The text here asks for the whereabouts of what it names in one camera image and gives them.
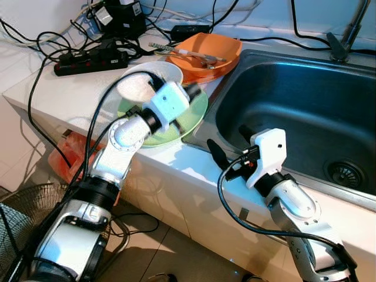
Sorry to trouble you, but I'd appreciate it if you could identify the white ribbed bowl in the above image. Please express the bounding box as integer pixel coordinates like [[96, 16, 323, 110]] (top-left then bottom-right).
[[116, 61, 184, 104]]

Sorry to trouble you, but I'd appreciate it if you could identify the light green plate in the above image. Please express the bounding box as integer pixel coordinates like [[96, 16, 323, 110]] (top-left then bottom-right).
[[116, 88, 209, 147]]

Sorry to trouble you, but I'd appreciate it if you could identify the orange square plate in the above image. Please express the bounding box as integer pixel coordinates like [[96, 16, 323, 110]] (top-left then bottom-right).
[[173, 59, 239, 86]]

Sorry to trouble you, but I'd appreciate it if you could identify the metal spoon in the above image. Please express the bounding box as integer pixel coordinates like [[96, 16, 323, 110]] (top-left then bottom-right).
[[176, 49, 227, 64]]

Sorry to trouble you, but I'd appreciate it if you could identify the orange square bowl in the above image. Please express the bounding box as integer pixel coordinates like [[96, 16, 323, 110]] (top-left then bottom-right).
[[166, 32, 243, 77]]

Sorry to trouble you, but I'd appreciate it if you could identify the stainless steel sink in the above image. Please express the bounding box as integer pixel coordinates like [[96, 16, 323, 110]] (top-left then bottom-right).
[[182, 48, 376, 211]]

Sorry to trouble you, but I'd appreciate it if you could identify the small black power adapter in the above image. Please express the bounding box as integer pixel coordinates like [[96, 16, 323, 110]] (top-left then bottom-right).
[[170, 25, 211, 42]]

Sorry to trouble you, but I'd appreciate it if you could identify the round sink drain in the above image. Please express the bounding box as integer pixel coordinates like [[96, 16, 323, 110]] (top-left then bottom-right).
[[325, 160, 360, 190]]

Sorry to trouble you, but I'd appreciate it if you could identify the black charger box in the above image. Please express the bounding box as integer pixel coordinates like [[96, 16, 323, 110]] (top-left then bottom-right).
[[88, 0, 147, 41]]

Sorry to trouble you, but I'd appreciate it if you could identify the black power strip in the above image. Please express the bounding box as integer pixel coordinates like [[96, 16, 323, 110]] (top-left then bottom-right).
[[54, 48, 131, 77]]

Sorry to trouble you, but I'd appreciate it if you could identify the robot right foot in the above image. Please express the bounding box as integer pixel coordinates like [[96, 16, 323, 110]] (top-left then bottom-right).
[[241, 273, 265, 282]]

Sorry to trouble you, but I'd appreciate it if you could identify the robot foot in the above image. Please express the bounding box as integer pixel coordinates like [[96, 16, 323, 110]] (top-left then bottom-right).
[[147, 273, 177, 282], [241, 273, 265, 282]]

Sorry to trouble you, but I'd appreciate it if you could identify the orange plastic bag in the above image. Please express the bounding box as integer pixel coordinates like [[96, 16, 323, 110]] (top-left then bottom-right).
[[48, 130, 98, 183]]

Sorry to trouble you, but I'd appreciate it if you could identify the metal faucet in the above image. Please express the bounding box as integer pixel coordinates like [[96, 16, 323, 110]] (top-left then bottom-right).
[[325, 0, 372, 63]]

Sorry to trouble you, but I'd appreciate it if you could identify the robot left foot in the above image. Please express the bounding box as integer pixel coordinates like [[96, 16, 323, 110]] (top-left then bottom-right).
[[147, 273, 177, 282]]

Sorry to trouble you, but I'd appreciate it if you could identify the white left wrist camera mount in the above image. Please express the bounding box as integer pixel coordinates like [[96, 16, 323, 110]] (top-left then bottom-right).
[[143, 81, 190, 127]]

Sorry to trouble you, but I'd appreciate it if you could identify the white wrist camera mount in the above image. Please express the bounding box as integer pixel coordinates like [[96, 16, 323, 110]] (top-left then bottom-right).
[[246, 128, 287, 190], [143, 81, 190, 127]]

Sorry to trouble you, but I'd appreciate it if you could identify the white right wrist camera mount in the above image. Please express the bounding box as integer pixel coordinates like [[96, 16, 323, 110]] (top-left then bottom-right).
[[246, 128, 287, 190]]

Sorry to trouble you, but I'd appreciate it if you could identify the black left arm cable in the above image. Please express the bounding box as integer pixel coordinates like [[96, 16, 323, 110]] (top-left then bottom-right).
[[82, 69, 163, 194]]

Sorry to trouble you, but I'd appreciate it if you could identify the long steel drawer handle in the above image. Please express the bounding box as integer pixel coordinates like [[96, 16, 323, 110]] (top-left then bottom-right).
[[238, 207, 283, 239]]

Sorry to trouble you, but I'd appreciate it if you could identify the black cable on floor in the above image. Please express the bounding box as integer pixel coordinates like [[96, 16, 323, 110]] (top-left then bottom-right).
[[109, 211, 160, 239]]

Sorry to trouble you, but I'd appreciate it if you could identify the black cable behind sink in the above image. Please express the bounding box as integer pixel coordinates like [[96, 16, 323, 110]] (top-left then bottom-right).
[[241, 0, 376, 56]]

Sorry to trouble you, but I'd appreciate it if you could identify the black power strip cord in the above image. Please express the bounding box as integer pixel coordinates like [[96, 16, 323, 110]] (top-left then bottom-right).
[[26, 56, 74, 168]]

